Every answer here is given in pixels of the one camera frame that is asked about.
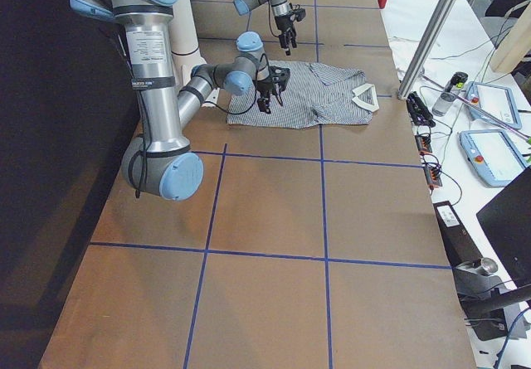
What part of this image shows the lower teach pendant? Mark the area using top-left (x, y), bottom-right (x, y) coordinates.
top-left (459, 129), bottom-right (528, 187)

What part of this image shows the aluminium frame post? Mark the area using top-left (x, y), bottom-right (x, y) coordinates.
top-left (397, 0), bottom-right (456, 100)

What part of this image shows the black camera stand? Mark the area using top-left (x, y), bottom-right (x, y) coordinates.
top-left (452, 257), bottom-right (530, 341)

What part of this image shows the black monitor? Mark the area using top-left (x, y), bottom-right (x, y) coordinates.
top-left (476, 168), bottom-right (531, 286)

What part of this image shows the black box with label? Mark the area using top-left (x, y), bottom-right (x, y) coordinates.
top-left (433, 201), bottom-right (482, 267)

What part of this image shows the teach pendant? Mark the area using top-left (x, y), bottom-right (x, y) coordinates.
top-left (459, 129), bottom-right (528, 187)
top-left (466, 82), bottom-right (522, 129)

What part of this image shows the navy white striped polo shirt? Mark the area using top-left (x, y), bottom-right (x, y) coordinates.
top-left (227, 61), bottom-right (379, 129)

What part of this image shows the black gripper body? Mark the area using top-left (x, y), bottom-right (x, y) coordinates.
top-left (256, 66), bottom-right (290, 95)
top-left (275, 12), bottom-right (296, 36)

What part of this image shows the upper teach pendant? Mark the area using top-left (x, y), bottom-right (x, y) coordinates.
top-left (466, 82), bottom-right (522, 129)

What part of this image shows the wooden beam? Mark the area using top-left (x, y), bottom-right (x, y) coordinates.
top-left (490, 4), bottom-right (530, 73)

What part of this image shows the orange black electronics board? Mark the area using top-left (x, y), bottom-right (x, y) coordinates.
top-left (414, 134), bottom-right (442, 191)

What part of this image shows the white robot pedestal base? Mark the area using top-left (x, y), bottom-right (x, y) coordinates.
top-left (168, 0), bottom-right (207, 91)

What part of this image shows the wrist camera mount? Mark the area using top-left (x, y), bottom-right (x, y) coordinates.
top-left (256, 96), bottom-right (271, 114)
top-left (290, 6), bottom-right (306, 22)

